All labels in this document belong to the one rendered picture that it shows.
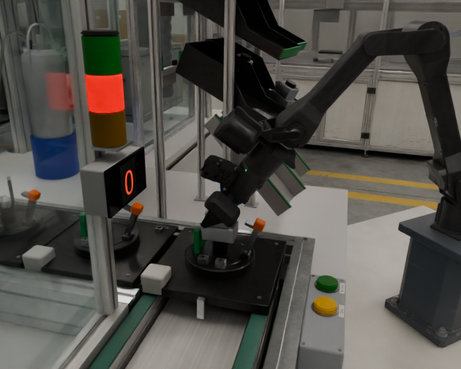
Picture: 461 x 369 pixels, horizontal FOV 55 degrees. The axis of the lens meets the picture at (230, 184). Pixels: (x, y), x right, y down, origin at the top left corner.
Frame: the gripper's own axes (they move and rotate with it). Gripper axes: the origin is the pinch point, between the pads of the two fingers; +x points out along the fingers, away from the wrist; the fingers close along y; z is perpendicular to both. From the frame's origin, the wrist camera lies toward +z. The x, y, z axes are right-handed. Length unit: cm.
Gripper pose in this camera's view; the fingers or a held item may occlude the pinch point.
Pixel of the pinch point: (216, 209)
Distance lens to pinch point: 85.8
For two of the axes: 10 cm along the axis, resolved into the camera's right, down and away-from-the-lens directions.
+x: -6.2, 6.6, 4.3
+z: -7.4, -6.6, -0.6
